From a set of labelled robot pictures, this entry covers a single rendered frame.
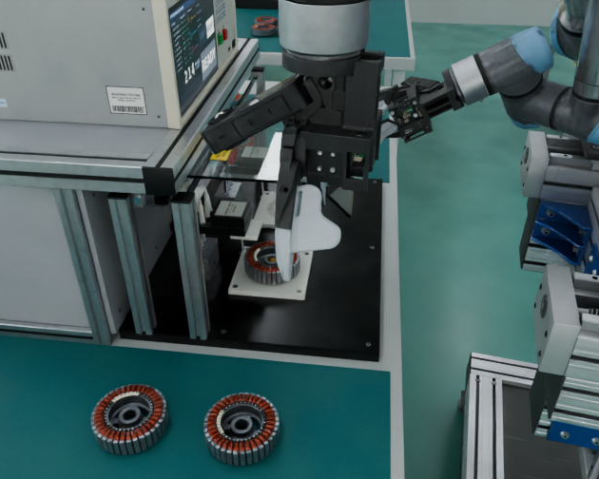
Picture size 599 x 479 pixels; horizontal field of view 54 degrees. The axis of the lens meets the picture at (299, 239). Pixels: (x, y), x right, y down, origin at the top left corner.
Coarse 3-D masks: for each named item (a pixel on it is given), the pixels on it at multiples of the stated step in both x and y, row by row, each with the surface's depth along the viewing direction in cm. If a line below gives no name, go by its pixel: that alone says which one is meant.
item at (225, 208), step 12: (228, 204) 113; (240, 204) 113; (216, 216) 109; (228, 216) 109; (240, 216) 109; (204, 228) 111; (216, 228) 110; (228, 228) 110; (240, 228) 110; (252, 228) 113; (204, 240) 119
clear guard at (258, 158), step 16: (272, 128) 107; (240, 144) 101; (256, 144) 101; (272, 144) 101; (208, 160) 96; (240, 160) 96; (256, 160) 96; (272, 160) 96; (192, 176) 92; (208, 176) 92; (224, 176) 92; (240, 176) 92; (256, 176) 92; (272, 176) 92; (336, 192) 93; (352, 192) 98
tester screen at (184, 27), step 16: (192, 0) 96; (208, 0) 105; (176, 16) 89; (192, 16) 97; (208, 16) 106; (176, 32) 89; (192, 32) 97; (176, 48) 90; (192, 48) 98; (176, 64) 90; (192, 80) 99; (192, 96) 100
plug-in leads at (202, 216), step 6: (192, 180) 110; (186, 186) 109; (204, 192) 110; (204, 198) 113; (198, 204) 114; (204, 204) 111; (210, 204) 114; (198, 210) 114; (204, 210) 112; (210, 210) 114; (204, 216) 112; (210, 216) 113; (204, 222) 111
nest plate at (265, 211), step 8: (264, 192) 145; (272, 192) 145; (264, 200) 142; (272, 200) 142; (264, 208) 138; (272, 208) 138; (256, 216) 136; (264, 216) 136; (272, 216) 136; (264, 224) 133; (272, 224) 133
